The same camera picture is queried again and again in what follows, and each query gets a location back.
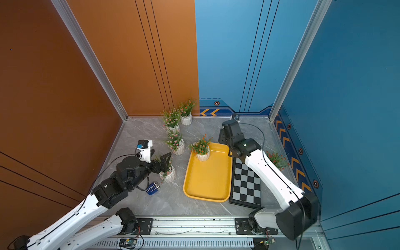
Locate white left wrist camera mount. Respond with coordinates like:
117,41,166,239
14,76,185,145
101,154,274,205
136,140,155,163

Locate aluminium corner post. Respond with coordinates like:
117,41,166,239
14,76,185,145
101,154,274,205
269,0,332,122
51,0,129,122

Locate aluminium corner post left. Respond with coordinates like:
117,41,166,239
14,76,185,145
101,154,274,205
51,0,129,122

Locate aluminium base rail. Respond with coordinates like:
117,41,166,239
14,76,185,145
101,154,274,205
56,215,332,250

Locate potted plant pink flowers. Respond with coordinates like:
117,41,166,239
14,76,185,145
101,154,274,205
161,108,181,133
165,130,185,155

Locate aluminium corner post right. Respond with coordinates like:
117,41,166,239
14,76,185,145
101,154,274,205
269,0,332,122

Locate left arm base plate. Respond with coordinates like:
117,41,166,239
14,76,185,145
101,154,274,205
117,218,154,236

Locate potted plant orange flowers corner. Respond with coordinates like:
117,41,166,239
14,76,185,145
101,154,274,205
178,97,196,126

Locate white ribbed pot pink flowers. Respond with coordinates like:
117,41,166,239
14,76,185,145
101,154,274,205
155,156,176,183

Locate potted plant pink flowers back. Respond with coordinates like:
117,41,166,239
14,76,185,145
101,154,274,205
161,108,181,133

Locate green circuit board left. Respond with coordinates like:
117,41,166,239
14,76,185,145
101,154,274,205
118,238,138,250

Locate black white chessboard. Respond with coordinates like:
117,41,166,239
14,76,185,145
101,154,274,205
229,158,261,209

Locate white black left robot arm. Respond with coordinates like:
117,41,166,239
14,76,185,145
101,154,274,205
8,153,171,250

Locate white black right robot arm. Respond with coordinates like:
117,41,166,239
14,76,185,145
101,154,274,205
218,119,320,241

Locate yellow plastic storage tray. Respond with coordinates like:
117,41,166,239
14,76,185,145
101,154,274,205
183,143,233,203

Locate potted plant orange red flowers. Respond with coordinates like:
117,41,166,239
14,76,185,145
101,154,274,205
189,133,211,161

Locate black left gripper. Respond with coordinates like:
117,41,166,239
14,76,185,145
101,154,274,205
127,148,171,192

